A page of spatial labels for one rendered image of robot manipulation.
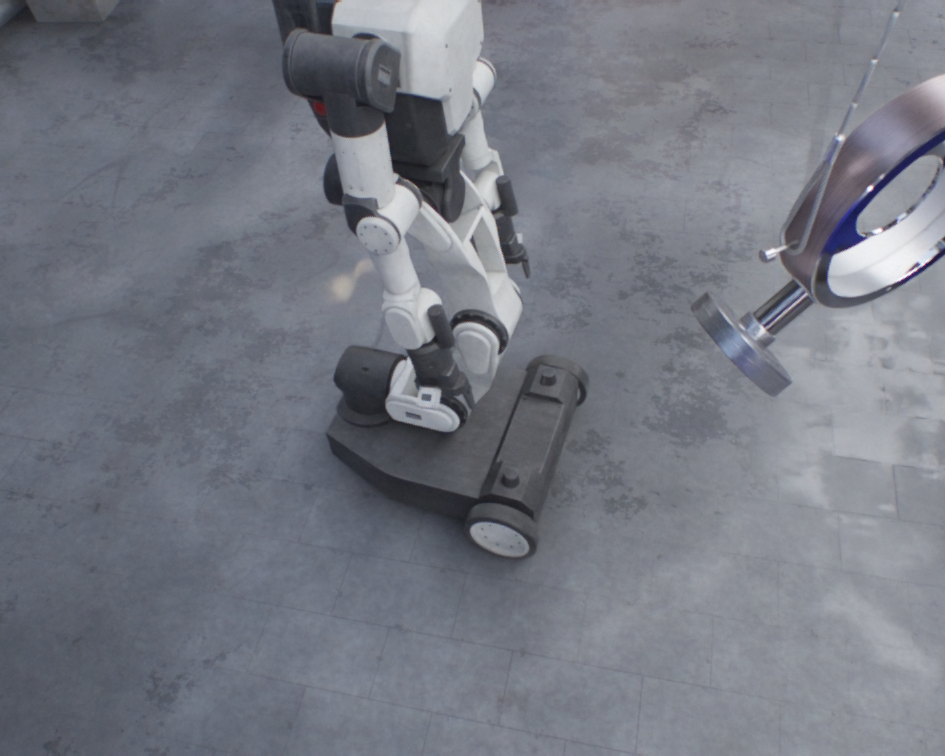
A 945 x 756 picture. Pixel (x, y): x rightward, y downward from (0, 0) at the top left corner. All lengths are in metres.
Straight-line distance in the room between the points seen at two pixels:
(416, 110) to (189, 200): 2.17
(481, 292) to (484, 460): 0.57
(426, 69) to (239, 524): 1.45
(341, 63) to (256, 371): 1.60
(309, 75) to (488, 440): 1.20
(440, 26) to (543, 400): 1.17
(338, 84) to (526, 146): 2.27
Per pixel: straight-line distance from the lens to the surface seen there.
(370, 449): 2.23
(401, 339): 1.62
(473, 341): 1.82
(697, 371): 2.64
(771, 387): 1.32
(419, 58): 1.40
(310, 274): 3.02
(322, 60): 1.32
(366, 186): 1.41
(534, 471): 2.11
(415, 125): 1.48
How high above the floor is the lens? 1.96
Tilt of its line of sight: 51 degrees down
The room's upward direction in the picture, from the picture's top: 4 degrees counter-clockwise
